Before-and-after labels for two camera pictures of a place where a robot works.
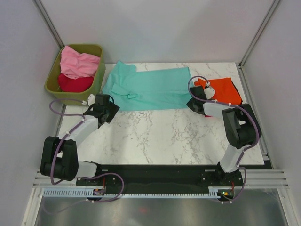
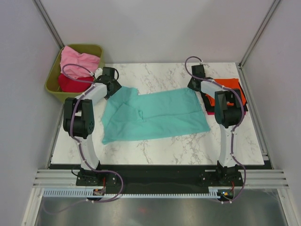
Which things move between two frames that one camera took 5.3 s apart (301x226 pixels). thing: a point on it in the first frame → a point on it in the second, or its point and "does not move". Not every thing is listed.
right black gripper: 189,104 → 190,85
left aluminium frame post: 49,23 does not move
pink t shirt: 77,66 does not move
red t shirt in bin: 69,84 does not move
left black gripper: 114,109 → 116,87
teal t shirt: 164,89 → 128,116
